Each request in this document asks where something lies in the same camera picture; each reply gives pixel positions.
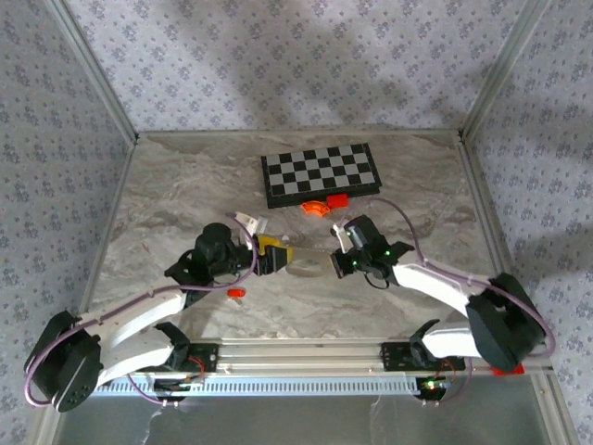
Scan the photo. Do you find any grey metal panel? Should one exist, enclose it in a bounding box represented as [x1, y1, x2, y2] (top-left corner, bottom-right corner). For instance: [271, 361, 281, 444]
[50, 393, 557, 445]

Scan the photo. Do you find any white perforated metal bracket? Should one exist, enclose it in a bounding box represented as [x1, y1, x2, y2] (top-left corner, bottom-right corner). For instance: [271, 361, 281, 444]
[92, 373, 425, 398]

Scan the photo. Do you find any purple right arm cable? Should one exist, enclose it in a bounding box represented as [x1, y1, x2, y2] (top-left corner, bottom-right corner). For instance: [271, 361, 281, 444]
[340, 197, 557, 361]

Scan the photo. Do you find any left circuit board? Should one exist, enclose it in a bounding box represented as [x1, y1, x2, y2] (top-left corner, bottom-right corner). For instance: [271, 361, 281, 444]
[154, 377, 205, 396]

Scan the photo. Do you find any aluminium side frame rail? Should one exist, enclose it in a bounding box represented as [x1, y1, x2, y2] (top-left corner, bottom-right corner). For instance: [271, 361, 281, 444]
[458, 138, 515, 282]
[69, 138, 140, 339]

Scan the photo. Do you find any right circuit board with LEDs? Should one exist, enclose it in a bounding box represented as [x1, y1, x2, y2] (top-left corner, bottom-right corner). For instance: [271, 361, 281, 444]
[415, 375, 454, 401]

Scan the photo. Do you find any orange curved plastic piece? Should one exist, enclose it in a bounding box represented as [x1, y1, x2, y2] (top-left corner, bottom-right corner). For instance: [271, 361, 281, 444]
[299, 199, 333, 217]

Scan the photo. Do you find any black grey chessboard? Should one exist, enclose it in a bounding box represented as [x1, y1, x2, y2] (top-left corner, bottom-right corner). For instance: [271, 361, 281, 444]
[259, 142, 384, 210]

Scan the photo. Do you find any metal keyring with chain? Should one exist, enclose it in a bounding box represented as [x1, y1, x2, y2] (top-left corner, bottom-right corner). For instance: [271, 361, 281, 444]
[283, 245, 334, 279]

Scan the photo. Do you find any aluminium frame post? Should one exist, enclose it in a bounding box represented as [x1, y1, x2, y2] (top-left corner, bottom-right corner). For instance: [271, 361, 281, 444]
[45, 0, 140, 143]
[460, 0, 555, 140]

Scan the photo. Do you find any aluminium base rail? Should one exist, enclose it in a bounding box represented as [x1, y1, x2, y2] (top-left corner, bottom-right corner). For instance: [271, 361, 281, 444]
[187, 340, 555, 375]

